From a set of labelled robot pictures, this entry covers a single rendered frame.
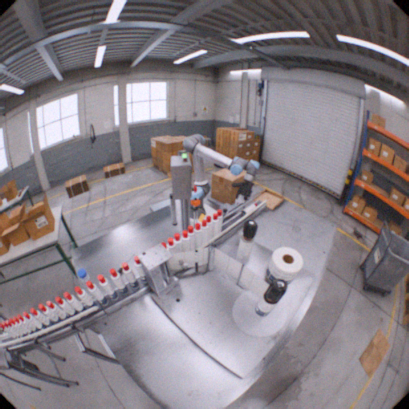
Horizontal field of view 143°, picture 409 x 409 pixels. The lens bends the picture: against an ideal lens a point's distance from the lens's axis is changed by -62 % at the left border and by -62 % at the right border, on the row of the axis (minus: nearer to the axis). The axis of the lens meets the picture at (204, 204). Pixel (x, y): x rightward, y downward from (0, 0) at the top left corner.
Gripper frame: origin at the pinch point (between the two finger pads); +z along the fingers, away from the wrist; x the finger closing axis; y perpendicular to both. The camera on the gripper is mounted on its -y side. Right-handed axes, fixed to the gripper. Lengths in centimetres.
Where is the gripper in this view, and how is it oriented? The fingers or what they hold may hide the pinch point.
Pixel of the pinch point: (236, 203)
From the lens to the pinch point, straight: 134.8
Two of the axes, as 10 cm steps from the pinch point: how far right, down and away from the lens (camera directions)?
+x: 6.4, 0.2, 7.7
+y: 6.9, 4.4, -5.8
